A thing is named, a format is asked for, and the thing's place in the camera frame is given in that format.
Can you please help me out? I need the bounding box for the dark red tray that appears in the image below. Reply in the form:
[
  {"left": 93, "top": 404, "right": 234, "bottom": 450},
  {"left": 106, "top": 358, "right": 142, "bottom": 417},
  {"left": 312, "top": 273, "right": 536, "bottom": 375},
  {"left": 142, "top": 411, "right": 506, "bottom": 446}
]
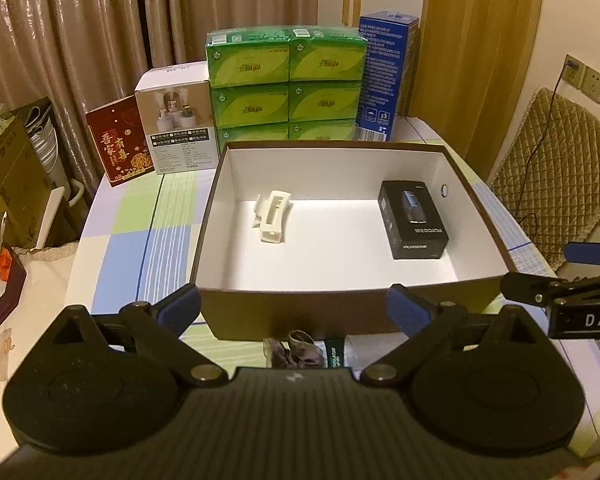
[{"left": 0, "top": 244, "right": 27, "bottom": 326}]

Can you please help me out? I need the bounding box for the beige curtain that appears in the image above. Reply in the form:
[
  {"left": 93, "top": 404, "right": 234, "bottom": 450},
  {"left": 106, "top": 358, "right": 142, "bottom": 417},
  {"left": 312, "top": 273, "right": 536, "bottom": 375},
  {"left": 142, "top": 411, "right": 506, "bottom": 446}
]
[{"left": 0, "top": 0, "right": 317, "bottom": 194}]

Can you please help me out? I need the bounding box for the brown cardboard storage box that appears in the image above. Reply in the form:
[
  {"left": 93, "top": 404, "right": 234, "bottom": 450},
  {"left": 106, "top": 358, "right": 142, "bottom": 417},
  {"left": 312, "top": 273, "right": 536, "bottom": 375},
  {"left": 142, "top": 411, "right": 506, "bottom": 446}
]
[{"left": 192, "top": 141, "right": 515, "bottom": 341}]

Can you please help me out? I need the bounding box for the stack of white bowls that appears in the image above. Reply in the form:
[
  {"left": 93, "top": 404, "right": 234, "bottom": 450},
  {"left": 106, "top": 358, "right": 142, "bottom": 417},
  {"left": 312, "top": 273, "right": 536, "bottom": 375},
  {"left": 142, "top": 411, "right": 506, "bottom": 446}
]
[{"left": 24, "top": 105, "right": 71, "bottom": 200}]

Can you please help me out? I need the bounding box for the green tissue box pack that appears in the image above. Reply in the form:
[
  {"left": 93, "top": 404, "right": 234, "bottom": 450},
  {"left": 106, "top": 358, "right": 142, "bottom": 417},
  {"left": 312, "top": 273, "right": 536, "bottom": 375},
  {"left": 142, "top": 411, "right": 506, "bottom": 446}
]
[{"left": 206, "top": 25, "right": 367, "bottom": 148}]

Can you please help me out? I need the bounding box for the white product box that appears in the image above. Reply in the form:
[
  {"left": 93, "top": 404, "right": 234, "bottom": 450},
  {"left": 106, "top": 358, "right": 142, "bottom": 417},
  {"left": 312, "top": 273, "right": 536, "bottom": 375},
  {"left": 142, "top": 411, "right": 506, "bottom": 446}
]
[{"left": 135, "top": 61, "right": 219, "bottom": 174}]

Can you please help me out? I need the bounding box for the black power cable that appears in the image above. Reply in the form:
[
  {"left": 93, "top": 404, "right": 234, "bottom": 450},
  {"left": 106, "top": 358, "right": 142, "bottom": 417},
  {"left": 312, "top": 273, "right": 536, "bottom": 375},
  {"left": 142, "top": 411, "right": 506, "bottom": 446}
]
[{"left": 509, "top": 62, "right": 579, "bottom": 246}]

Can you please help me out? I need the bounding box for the cream plastic hair clip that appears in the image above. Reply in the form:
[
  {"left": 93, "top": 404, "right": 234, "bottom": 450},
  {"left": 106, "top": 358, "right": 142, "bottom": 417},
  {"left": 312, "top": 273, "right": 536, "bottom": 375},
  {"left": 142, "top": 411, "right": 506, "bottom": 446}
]
[{"left": 252, "top": 190, "right": 290, "bottom": 244}]

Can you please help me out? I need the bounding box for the wall power socket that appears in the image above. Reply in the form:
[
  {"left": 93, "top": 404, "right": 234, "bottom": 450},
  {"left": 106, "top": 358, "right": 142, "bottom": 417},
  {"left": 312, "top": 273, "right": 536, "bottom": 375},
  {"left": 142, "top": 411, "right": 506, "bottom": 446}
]
[{"left": 562, "top": 54, "right": 600, "bottom": 104}]

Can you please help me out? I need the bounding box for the quilted tan chair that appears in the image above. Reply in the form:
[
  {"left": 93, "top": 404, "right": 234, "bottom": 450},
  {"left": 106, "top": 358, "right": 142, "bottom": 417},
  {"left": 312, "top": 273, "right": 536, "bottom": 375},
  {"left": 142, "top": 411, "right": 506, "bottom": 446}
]
[{"left": 491, "top": 88, "right": 600, "bottom": 270}]

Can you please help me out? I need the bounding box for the green lip balm stick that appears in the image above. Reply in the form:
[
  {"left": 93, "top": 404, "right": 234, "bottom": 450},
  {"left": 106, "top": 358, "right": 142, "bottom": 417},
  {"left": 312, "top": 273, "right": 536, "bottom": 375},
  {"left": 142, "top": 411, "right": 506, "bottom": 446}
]
[{"left": 324, "top": 339, "right": 346, "bottom": 368}]

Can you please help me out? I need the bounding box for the brown cardboard carton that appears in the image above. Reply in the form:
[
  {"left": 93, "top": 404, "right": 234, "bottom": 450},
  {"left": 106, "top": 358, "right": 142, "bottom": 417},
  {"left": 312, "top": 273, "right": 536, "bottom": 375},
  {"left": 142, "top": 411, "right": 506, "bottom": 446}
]
[{"left": 0, "top": 118, "right": 53, "bottom": 249}]

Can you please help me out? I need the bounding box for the red gift box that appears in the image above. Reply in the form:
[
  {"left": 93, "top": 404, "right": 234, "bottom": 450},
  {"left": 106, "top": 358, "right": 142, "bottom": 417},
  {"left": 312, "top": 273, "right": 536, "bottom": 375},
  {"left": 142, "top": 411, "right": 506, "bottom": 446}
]
[{"left": 86, "top": 96, "right": 154, "bottom": 186}]

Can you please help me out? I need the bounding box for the black shaver box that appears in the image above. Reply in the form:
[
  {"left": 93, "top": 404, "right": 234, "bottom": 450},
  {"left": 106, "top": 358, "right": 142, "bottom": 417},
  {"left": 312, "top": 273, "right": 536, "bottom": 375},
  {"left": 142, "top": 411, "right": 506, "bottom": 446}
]
[{"left": 378, "top": 180, "right": 449, "bottom": 260}]

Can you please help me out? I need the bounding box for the dark velvet scrunchie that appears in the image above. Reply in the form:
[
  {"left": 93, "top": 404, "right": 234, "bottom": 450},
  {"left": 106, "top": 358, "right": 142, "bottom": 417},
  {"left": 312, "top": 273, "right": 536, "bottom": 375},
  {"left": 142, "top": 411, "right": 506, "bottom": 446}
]
[{"left": 263, "top": 330, "right": 326, "bottom": 370}]

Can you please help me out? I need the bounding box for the blue tall carton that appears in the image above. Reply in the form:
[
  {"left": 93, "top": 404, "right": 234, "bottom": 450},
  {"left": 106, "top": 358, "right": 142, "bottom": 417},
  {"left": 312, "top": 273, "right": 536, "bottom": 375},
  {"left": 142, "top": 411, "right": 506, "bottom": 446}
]
[{"left": 355, "top": 11, "right": 419, "bottom": 141}]

